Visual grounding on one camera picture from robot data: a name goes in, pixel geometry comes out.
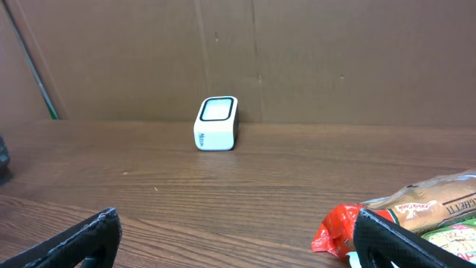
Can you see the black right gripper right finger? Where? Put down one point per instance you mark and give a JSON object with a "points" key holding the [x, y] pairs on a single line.
{"points": [[381, 243]]}

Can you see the white barcode scanner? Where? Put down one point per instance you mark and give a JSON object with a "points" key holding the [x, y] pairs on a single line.
{"points": [[217, 124]]}

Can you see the teal tissue wipes pack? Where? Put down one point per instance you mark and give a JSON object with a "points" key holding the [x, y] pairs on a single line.
{"points": [[354, 260]]}

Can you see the green tea packet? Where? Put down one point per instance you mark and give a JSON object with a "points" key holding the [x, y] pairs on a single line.
{"points": [[458, 239]]}

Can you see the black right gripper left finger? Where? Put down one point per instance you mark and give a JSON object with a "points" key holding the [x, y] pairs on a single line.
{"points": [[93, 242]]}

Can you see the red spaghetti packet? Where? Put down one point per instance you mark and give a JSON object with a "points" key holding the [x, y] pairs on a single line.
{"points": [[419, 208]]}

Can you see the grey plastic shopping basket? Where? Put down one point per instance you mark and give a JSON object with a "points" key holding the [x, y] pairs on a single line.
{"points": [[4, 156]]}

